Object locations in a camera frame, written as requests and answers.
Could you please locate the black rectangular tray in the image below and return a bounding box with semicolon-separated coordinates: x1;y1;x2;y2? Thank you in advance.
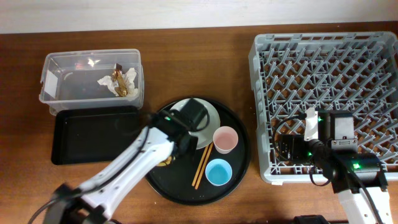
51;106;141;165

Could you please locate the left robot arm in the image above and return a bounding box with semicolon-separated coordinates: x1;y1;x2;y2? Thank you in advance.
40;110;205;223

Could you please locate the blue cup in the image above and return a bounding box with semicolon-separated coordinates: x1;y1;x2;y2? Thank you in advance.
205;159;233;187

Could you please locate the grey dishwasher rack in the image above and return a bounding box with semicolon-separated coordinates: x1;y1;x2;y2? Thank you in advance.
248;31;397;185

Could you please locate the right wooden chopstick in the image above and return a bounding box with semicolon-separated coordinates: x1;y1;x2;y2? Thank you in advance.
194;142;214;190

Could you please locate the round black serving tray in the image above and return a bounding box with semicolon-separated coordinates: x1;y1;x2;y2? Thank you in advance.
146;98;251;205

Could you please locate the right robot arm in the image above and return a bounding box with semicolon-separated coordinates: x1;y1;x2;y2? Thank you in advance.
278;134;393;223

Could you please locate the left wooden chopstick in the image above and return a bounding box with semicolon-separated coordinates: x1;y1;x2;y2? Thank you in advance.
192;145;209;187

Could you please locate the black object bottom edge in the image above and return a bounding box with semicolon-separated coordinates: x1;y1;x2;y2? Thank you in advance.
293;215;330;224

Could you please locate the grey round plate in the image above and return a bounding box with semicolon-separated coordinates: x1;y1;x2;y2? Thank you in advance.
171;98;221;150

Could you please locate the pink cup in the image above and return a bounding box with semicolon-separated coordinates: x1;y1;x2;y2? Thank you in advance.
213;126;239;154

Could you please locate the yellow bowl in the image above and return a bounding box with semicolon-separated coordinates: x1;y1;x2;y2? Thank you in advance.
157;156;174;167

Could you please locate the white tissue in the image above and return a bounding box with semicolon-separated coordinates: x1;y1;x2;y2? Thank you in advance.
97;68;139;97

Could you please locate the gold foil wrapper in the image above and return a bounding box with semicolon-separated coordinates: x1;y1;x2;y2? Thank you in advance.
111;63;128;97

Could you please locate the wooden chopstick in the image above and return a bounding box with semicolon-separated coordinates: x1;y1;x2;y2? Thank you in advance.
192;145;209;187
194;142;214;190

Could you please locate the clear plastic waste bin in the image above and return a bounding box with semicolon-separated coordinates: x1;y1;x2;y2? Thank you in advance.
39;49;144;115

